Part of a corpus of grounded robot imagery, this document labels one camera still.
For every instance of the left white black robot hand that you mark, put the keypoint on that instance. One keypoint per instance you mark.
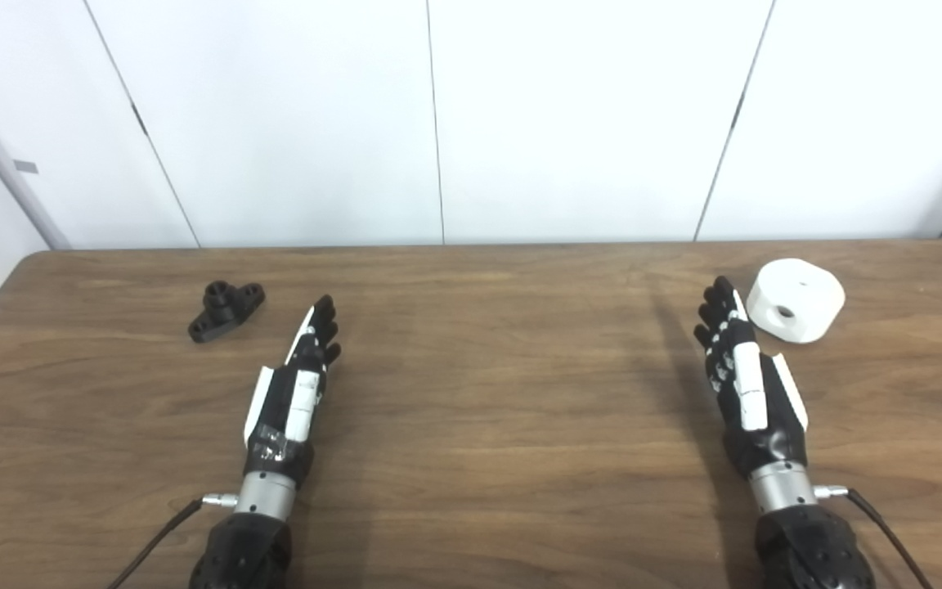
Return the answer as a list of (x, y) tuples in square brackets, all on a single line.
[(279, 409)]

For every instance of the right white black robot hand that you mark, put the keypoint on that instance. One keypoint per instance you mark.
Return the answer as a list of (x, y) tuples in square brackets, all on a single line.
[(765, 442)]

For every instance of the black plastic holder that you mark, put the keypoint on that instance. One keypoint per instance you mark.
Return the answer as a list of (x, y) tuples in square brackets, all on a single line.
[(222, 315)]

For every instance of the round white plastic piece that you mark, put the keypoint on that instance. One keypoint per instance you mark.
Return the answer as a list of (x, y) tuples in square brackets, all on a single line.
[(806, 307)]

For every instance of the small grey label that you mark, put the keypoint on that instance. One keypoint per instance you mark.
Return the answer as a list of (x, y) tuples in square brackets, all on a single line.
[(25, 167)]

